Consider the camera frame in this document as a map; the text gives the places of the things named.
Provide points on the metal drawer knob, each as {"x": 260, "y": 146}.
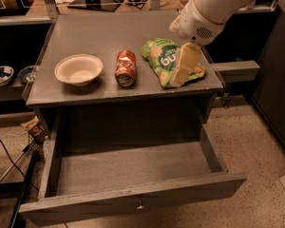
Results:
{"x": 140, "y": 205}

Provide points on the open grey top drawer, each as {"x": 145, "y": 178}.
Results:
{"x": 102, "y": 166}

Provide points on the white paper bowl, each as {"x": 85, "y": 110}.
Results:
{"x": 79, "y": 69}

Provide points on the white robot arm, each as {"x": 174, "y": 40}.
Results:
{"x": 219, "y": 11}

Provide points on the green chip bag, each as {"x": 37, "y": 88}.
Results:
{"x": 161, "y": 54}

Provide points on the grey cabinet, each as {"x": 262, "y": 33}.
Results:
{"x": 103, "y": 35}

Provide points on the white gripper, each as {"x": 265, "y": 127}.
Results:
{"x": 196, "y": 25}

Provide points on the grey side shelf block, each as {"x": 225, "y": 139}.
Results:
{"x": 239, "y": 71}

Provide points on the black monitor stand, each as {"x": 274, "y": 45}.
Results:
{"x": 98, "y": 5}

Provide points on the dark small bowl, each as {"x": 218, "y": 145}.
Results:
{"x": 27, "y": 74}

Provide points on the black metal stand leg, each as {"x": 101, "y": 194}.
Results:
{"x": 15, "y": 217}

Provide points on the brown snack bag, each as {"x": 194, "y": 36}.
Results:
{"x": 35, "y": 129}

